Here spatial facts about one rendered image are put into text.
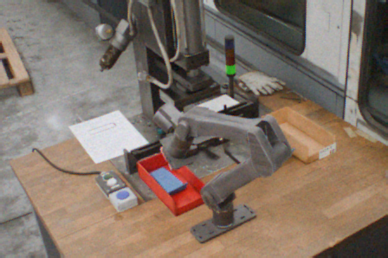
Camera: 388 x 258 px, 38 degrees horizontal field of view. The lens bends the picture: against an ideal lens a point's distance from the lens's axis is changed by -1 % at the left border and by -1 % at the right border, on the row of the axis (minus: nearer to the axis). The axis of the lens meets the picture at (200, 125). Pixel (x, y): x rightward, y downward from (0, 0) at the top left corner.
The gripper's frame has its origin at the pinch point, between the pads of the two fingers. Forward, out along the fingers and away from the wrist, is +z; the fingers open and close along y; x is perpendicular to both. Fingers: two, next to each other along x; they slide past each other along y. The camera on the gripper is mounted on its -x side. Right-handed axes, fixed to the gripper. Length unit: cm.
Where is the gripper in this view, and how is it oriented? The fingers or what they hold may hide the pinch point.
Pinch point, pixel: (171, 164)
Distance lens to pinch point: 173.8
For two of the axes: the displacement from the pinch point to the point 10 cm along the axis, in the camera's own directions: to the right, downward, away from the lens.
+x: -8.4, 3.0, -4.4
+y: -4.7, -8.0, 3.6
